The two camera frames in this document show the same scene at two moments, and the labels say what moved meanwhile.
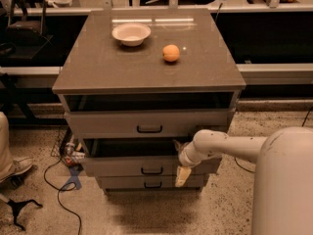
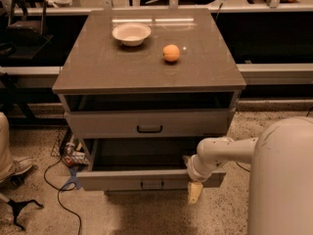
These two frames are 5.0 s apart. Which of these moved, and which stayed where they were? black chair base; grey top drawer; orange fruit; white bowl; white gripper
Moved: white gripper
Stayed: grey top drawer; white bowl; orange fruit; black chair base
